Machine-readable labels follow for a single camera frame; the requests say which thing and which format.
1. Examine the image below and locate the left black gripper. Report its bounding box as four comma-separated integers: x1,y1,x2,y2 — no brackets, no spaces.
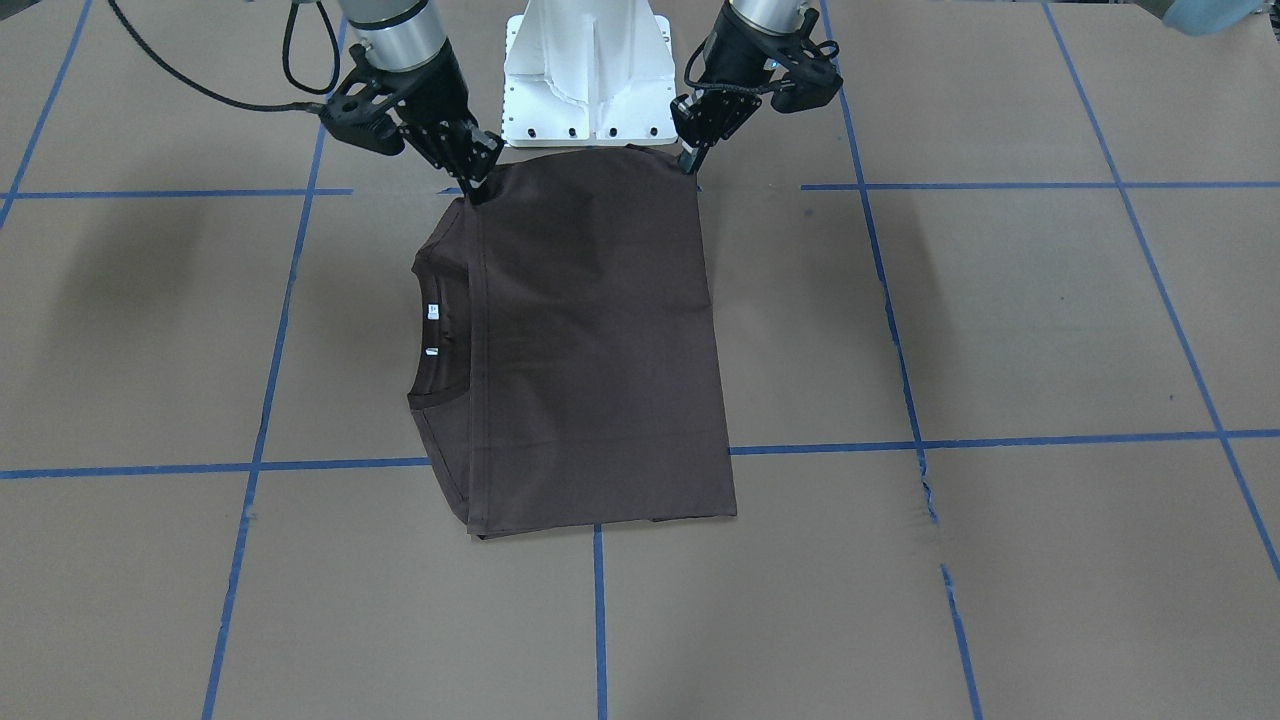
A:
671,5,801,176

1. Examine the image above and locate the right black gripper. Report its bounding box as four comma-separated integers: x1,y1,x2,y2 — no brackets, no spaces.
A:
387,45,504,205

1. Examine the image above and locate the brown t-shirt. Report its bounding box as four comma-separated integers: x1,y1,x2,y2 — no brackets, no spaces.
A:
407,146,737,539

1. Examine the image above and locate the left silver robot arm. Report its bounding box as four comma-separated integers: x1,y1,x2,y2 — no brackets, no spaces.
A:
669,1,842,176

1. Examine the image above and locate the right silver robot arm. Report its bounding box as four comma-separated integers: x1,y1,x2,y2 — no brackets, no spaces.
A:
324,1,504,201

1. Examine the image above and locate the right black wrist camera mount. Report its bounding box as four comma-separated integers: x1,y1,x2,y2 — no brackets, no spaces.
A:
319,68,404,156

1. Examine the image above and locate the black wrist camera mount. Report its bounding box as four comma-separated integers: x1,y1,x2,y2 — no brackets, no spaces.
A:
319,68,404,156
767,35,844,114

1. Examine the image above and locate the white camera post base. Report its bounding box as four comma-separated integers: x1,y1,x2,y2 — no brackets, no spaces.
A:
500,1,677,149

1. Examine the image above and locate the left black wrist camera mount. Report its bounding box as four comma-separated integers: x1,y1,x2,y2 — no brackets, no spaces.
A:
767,35,844,114

